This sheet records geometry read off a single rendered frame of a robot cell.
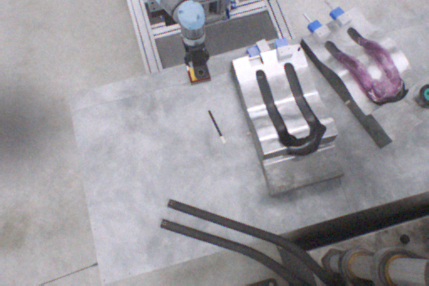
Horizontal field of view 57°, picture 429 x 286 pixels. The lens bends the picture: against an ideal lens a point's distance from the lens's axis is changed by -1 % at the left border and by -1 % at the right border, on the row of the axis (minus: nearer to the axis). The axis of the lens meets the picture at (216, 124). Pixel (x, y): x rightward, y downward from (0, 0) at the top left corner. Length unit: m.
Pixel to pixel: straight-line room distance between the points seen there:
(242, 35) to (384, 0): 1.03
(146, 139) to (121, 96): 0.20
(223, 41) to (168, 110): 0.88
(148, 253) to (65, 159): 1.13
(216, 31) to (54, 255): 1.50
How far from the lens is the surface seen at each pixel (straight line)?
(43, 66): 2.66
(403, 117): 1.51
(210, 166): 1.44
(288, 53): 1.48
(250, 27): 2.34
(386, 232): 1.54
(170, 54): 2.26
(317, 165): 1.42
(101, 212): 1.47
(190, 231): 1.37
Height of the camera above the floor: 2.21
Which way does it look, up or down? 73 degrees down
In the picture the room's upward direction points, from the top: straight up
